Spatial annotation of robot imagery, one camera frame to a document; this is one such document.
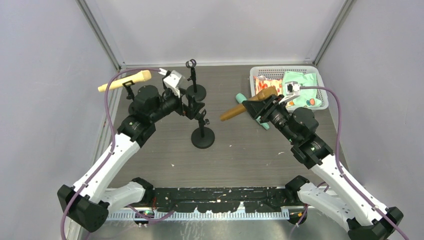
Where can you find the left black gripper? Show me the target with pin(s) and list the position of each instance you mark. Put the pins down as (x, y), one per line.
(185, 105)

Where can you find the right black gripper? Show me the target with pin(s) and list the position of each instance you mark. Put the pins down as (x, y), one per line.
(267, 107)

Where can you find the black mic stand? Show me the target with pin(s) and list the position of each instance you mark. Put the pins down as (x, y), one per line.
(202, 137)
(130, 92)
(195, 90)

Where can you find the mint green microphone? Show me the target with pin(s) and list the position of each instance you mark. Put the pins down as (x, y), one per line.
(240, 98)

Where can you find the beige microphone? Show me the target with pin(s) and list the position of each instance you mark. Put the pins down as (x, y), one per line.
(141, 76)

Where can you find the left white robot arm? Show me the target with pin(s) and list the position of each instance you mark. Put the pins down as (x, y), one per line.
(87, 202)

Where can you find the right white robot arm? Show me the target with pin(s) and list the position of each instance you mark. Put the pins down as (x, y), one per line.
(360, 214)

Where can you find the orange patterned cloth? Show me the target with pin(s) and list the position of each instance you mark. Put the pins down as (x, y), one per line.
(265, 86)

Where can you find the white plastic basket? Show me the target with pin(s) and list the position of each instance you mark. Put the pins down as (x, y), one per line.
(278, 71)

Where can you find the green patterned cloth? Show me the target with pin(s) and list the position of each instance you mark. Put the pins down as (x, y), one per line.
(308, 97)

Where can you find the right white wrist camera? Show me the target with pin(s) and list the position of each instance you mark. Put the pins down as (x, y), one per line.
(291, 91)

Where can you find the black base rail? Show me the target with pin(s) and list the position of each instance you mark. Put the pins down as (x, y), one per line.
(264, 199)

